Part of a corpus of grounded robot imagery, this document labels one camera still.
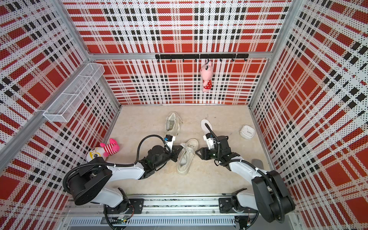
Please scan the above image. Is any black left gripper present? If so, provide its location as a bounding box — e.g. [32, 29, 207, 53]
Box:
[154, 145, 183, 169]

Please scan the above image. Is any white sneaker one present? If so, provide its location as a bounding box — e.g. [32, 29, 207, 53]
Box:
[165, 112, 182, 136]
[177, 139, 199, 175]

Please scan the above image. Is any white shoe insole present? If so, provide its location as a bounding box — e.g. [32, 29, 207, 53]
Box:
[201, 119, 213, 135]

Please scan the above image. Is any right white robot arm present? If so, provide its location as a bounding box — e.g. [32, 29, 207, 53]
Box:
[195, 133, 295, 223]

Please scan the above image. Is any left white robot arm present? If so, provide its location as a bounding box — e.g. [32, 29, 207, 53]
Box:
[63, 145, 183, 208]

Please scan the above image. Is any grey flat object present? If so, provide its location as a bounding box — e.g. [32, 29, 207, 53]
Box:
[251, 159, 264, 169]

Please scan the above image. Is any pink striped plush doll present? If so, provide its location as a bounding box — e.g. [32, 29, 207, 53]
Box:
[86, 139, 120, 162]

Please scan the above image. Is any pink hanging plush toy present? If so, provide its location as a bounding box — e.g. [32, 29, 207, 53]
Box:
[200, 61, 213, 92]

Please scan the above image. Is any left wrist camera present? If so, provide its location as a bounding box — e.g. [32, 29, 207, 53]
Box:
[164, 135, 175, 152]

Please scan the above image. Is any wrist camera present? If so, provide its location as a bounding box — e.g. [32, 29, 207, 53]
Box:
[164, 135, 175, 152]
[203, 135, 217, 150]

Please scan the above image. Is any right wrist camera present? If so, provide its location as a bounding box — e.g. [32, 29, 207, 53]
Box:
[203, 135, 217, 150]

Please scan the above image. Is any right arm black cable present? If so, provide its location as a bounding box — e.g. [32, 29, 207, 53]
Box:
[205, 123, 285, 223]

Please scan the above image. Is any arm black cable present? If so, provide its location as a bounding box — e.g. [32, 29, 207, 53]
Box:
[205, 123, 285, 223]
[62, 134, 170, 193]

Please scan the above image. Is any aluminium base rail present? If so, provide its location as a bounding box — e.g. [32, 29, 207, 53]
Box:
[57, 194, 302, 230]

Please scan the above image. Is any black hook rail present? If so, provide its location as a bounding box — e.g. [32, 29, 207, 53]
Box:
[155, 53, 249, 60]

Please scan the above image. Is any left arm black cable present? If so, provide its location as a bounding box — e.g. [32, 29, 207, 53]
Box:
[62, 134, 170, 193]

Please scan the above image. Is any white wire mesh basket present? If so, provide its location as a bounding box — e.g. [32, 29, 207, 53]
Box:
[43, 63, 104, 123]

